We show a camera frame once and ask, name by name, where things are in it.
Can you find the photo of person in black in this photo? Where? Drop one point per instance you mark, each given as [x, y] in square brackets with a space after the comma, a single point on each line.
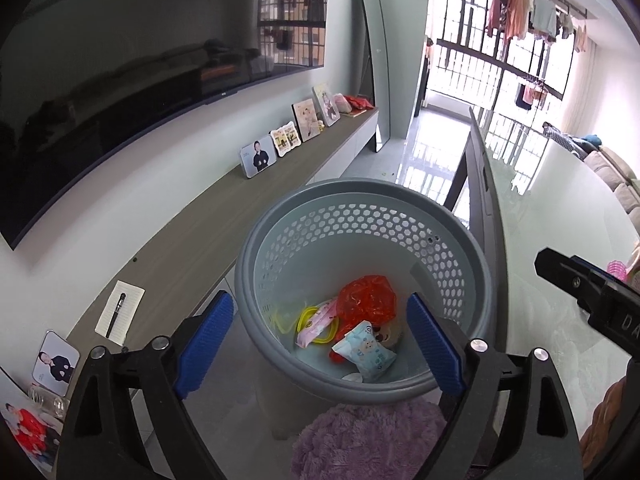
[258, 156]

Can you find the tall child photo frame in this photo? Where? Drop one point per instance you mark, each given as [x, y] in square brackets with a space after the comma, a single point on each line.
[327, 105]

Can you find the red plastic bag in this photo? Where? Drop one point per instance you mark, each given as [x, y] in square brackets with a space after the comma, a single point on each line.
[367, 300]

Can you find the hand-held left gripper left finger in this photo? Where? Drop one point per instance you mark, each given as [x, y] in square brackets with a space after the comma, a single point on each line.
[205, 345]

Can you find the dark hanging garments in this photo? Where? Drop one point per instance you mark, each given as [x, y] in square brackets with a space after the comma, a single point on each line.
[527, 95]

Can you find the scalloped edge photo frame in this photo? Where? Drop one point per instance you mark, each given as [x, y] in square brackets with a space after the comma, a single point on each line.
[285, 140]

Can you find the rounded photo of person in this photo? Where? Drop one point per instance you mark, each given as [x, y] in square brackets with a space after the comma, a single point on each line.
[55, 362]

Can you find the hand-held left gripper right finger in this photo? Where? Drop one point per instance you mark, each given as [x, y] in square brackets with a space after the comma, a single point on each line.
[435, 345]

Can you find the blue white snack packet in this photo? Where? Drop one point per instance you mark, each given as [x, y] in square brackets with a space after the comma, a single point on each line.
[362, 352]

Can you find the black wall television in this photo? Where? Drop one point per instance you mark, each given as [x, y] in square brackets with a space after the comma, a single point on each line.
[125, 80]

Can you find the purple fluffy cushion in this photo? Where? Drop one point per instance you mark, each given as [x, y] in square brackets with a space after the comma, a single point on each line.
[365, 440]

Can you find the beige round ball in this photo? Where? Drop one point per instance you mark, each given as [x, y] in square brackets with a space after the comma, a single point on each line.
[392, 336]

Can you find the brown ribbed object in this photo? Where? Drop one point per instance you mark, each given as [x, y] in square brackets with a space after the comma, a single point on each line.
[602, 425]

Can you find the beige sofa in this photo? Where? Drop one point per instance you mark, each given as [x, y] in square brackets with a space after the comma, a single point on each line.
[617, 175]

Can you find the black framed standing mirror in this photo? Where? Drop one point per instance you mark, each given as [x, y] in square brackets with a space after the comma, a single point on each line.
[377, 60]

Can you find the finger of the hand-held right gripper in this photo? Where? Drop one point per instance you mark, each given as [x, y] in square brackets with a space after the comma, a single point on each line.
[565, 272]
[592, 264]

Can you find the black window grille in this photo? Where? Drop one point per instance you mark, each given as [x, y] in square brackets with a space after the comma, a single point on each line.
[460, 45]

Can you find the wooden television console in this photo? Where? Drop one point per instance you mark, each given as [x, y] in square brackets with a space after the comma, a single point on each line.
[200, 230]

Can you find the pink mesh basket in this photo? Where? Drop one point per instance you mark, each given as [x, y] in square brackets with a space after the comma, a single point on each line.
[619, 269]

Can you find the row of hanging clothes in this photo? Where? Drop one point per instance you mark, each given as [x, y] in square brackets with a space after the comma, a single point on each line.
[520, 10]

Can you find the white notepad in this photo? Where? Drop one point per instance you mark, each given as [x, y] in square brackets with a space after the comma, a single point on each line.
[132, 305]

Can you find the pink striped wrapper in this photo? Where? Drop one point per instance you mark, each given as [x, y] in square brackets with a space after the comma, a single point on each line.
[312, 327]

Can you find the red packets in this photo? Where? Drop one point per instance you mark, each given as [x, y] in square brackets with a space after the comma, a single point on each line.
[360, 102]

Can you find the checked cloth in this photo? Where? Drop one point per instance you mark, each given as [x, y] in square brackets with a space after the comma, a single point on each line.
[560, 135]

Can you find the black pen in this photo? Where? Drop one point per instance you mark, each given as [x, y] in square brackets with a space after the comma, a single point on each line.
[115, 315]

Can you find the grey perforated plastic bin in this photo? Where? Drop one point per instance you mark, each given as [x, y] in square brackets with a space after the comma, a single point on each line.
[350, 230]

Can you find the square child photo frame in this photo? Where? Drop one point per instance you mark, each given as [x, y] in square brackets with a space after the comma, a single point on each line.
[306, 120]

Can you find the teal cloth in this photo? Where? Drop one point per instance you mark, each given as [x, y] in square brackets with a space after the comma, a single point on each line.
[592, 140]

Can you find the clear glass jar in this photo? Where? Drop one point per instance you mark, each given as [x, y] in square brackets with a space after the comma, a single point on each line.
[50, 402]

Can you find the glass top dining table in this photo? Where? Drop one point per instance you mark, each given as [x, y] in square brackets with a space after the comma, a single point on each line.
[540, 210]

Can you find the red family photo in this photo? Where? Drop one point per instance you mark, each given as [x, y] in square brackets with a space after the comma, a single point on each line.
[27, 430]

